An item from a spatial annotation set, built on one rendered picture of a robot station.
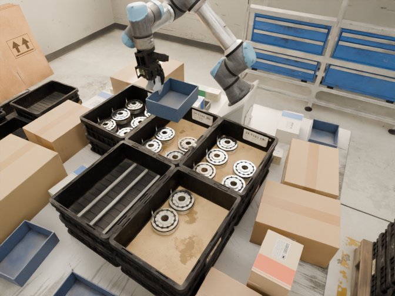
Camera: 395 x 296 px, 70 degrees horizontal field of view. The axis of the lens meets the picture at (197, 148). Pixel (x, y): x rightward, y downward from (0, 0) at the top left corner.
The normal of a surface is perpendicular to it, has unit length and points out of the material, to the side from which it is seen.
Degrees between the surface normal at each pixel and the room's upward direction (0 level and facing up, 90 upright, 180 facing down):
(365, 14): 90
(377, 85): 90
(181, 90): 90
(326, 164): 0
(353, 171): 0
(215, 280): 0
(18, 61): 76
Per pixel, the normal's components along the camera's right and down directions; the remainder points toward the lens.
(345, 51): -0.45, 0.60
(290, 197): 0.02, -0.73
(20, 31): 0.87, 0.18
